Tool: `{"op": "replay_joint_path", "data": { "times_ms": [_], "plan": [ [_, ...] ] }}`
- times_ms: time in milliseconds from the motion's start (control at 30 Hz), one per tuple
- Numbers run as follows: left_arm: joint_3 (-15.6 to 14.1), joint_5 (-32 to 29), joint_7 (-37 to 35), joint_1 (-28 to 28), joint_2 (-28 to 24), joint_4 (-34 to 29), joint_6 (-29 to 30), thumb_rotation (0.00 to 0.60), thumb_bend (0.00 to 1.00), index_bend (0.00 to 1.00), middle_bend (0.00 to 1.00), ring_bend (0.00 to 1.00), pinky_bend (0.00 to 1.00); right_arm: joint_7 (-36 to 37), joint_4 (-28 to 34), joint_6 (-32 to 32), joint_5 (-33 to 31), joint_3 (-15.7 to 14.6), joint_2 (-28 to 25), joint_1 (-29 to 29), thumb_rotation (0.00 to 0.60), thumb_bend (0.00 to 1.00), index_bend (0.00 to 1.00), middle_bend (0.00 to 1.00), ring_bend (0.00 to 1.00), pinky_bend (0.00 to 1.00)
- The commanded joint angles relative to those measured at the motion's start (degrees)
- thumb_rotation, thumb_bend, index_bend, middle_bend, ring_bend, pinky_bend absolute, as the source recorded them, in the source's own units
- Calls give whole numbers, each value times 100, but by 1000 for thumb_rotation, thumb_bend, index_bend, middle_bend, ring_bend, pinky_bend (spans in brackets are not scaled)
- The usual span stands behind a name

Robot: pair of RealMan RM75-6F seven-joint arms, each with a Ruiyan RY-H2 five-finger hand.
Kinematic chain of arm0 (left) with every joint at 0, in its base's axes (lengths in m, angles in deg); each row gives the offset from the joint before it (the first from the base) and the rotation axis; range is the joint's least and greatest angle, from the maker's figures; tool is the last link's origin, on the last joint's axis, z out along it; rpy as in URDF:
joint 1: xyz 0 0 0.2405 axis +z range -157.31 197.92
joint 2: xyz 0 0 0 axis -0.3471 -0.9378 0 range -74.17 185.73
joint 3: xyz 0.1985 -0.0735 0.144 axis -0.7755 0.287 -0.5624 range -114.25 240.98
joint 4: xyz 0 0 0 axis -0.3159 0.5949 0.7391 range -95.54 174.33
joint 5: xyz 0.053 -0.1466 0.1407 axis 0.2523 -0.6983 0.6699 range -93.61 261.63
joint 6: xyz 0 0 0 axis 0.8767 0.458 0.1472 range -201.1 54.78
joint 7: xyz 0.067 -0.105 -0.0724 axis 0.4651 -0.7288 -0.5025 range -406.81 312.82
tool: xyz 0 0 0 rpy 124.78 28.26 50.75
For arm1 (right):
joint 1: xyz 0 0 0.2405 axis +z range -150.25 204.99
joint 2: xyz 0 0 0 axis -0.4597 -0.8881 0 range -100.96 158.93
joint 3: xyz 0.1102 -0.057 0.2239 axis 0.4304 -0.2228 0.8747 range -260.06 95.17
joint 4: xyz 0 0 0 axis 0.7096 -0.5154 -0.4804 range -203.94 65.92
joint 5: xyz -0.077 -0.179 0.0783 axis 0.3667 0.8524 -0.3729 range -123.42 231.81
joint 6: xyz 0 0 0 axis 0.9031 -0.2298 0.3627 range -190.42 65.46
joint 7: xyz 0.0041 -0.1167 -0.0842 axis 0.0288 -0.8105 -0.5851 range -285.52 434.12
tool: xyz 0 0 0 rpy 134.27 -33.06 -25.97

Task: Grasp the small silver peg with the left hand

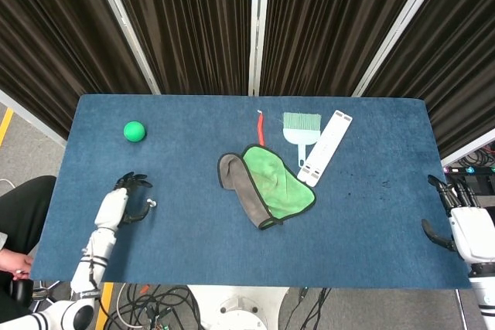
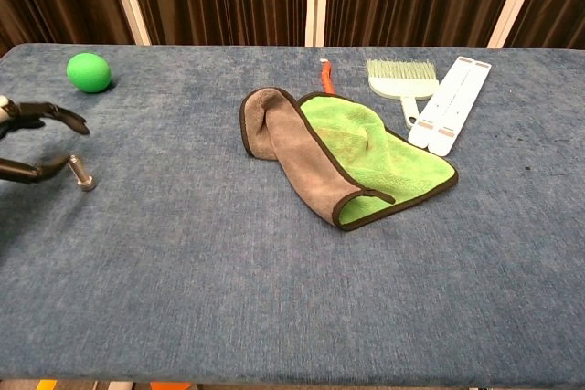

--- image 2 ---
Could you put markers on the pale brush with green bristles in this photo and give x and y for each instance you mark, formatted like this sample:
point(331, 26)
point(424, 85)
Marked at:
point(402, 81)

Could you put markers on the white folding stand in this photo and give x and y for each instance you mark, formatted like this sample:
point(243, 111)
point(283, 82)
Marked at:
point(450, 104)

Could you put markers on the blue table cover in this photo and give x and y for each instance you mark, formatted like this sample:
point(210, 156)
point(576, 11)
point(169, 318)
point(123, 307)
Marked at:
point(274, 280)

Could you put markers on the green and grey cloth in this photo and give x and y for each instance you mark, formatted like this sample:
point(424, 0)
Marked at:
point(347, 157)

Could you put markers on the small metal bolt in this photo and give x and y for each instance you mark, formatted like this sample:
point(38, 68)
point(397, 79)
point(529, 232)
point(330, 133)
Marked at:
point(82, 173)

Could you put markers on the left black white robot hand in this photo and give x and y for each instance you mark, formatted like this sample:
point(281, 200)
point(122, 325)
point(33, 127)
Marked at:
point(50, 113)

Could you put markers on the thin red plastic tool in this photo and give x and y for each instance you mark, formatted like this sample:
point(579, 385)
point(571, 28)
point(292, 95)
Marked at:
point(326, 77)

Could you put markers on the green ball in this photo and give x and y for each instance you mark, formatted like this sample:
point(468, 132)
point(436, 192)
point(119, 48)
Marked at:
point(88, 72)

